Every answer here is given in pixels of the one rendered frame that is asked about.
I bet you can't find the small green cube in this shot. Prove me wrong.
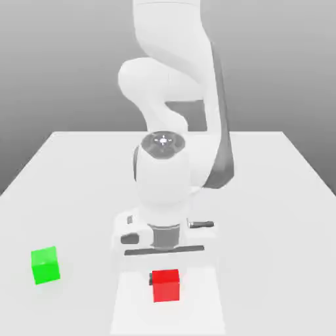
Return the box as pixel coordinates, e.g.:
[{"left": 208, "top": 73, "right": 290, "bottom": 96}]
[{"left": 30, "top": 245, "right": 62, "bottom": 285}]

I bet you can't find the small red cube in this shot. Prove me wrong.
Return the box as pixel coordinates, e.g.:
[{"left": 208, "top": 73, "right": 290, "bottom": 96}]
[{"left": 151, "top": 268, "right": 181, "bottom": 303}]

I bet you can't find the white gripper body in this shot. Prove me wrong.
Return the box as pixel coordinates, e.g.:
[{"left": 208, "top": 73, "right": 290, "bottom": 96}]
[{"left": 119, "top": 244, "right": 211, "bottom": 271}]

